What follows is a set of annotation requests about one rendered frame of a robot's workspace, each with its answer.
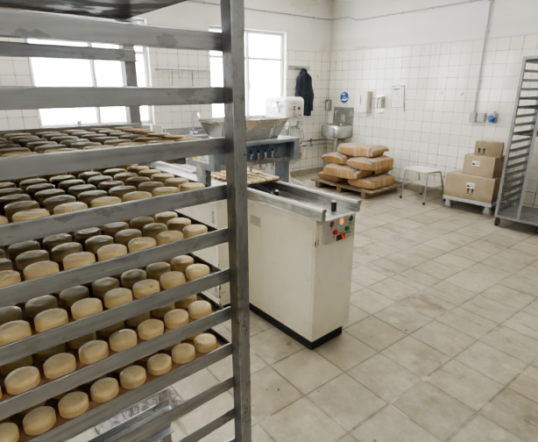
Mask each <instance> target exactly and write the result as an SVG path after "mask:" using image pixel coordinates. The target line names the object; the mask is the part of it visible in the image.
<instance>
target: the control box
mask: <svg viewBox="0 0 538 442"><path fill-rule="evenodd" d="M350 216H353V219H352V221H350ZM342 218H343V223H342V224H340V220H341V219H342ZM332 221H333V222H334V225H333V227H330V223H331V222H332ZM354 224H355V212H352V211H350V212H347V213H344V214H341V215H337V216H334V217H329V218H326V220H325V221H324V222H322V244H324V245H327V244H330V243H333V242H336V241H338V240H340V239H342V237H343V238H344V239H345V238H348V237H350V236H353V235H354ZM347 225H348V226H349V227H350V229H349V230H348V231H346V230H345V227H346V226H347ZM334 230H338V233H337V235H334V233H333V232H334ZM343 234H344V235H343ZM338 235H340V237H339V236H338ZM342 235H343V236H342ZM339 238H340V239H339Z"/></svg>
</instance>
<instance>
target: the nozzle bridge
mask: <svg viewBox="0 0 538 442"><path fill-rule="evenodd" d="M274 143H276V145H277V153H275V152H276V145H275V144H274ZM267 144H269V145H270V153H269V146H268V145H267ZM261 145H262V146H261ZM246 146H247V147H248V156H247V167H249V166H255V165H261V164H267V163H274V162H275V175H276V176H279V177H283V178H285V180H283V182H289V161H290V160H298V159H299V150H300V138H296V137H290V136H283V135H279V137H278V138H275V139H257V140H248V141H246ZM254 146H255V147H256V154H255V148H254ZM262 147H263V154H262ZM272 148H273V153H275V154H274V155H273V158H271V151H272ZM265 149H266V151H267V154H268V155H267V157H266V158H267V159H266V160H265V159H264V151H265ZM258 150H259V152H260V155H261V154H262V155H261V156H260V160H257V152H258ZM250 151H252V156H254V154H255V156H254V157H252V161H250ZM188 165H189V166H192V167H196V178H197V181H198V182H202V183H206V184H208V185H211V172H214V173H215V172H221V170H225V169H226V162H225V153H220V154H212V155H205V156H197V157H190V158H188Z"/></svg>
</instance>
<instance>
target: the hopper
mask: <svg viewBox="0 0 538 442"><path fill-rule="evenodd" d="M257 118H259V119H257ZM249 119H256V120H249ZM288 119H289V118H282V117H270V116H253V117H246V141H248V140H257V139H275V138H278V137H279V135H280V133H281V131H282V129H283V127H284V126H285V124H286V122H287V120H288ZM198 120H199V121H200V123H201V125H202V127H203V129H204V130H205V132H206V133H207V135H208V136H209V138H210V139H211V138H221V137H225V136H224V118H204V119H198Z"/></svg>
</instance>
